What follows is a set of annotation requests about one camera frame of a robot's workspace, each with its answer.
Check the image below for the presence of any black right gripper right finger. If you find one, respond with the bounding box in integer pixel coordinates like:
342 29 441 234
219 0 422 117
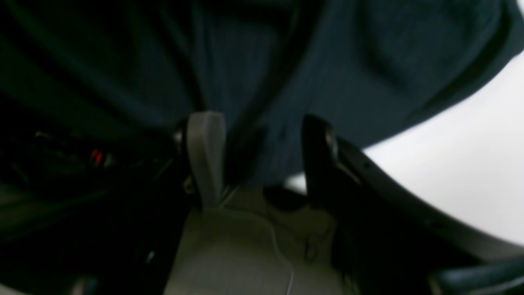
302 115 523 295

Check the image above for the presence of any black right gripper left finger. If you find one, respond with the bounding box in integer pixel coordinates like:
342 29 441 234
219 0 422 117
74 111 226 295

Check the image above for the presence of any black long-sleeve t-shirt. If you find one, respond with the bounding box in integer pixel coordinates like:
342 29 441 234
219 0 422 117
1 0 523 186

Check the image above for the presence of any black power strip red switch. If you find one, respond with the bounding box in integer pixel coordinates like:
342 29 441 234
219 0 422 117
33 131 123 172

